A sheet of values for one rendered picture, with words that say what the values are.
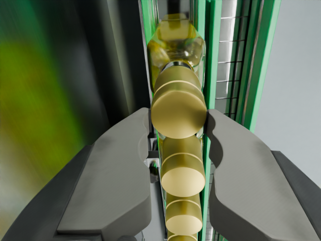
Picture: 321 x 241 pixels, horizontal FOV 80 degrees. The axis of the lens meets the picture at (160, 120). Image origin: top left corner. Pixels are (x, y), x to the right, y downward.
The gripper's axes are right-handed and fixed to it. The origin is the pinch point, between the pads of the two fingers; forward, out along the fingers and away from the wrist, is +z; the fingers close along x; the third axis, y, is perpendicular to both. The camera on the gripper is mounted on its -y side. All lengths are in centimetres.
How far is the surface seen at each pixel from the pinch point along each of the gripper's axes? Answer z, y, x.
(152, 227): 28, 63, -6
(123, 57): 40.4, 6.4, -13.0
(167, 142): 2.7, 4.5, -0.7
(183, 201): 0.6, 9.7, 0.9
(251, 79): 21.7, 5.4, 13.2
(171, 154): 0.7, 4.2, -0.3
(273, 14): 18.8, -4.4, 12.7
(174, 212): -0.4, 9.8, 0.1
